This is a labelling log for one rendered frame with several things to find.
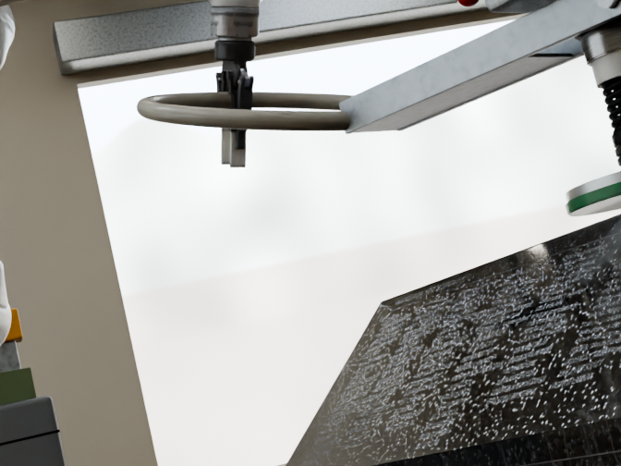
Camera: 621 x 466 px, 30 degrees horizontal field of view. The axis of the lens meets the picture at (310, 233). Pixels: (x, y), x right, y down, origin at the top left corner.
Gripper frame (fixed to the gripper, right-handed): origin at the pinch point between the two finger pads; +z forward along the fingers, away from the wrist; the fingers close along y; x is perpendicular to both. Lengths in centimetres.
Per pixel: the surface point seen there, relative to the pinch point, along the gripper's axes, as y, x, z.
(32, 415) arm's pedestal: 25, -44, 39
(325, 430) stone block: 59, -9, 35
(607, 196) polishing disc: 97, 8, -5
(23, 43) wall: -622, 93, -2
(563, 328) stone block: 111, -9, 6
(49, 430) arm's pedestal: 26, -42, 41
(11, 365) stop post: -89, -25, 65
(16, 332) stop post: -89, -23, 57
